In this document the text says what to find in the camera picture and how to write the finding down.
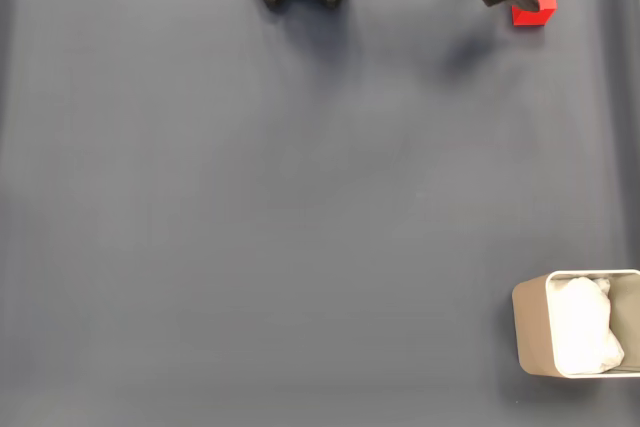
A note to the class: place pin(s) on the dark grey table mat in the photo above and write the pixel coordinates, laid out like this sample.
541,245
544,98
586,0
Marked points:
200,247

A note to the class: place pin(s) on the red cube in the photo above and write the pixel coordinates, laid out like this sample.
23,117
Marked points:
530,18

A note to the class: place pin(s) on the beige rounded box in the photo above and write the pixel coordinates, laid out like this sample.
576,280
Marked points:
532,327

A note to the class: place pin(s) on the white crumpled paper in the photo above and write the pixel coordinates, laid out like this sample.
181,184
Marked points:
582,327

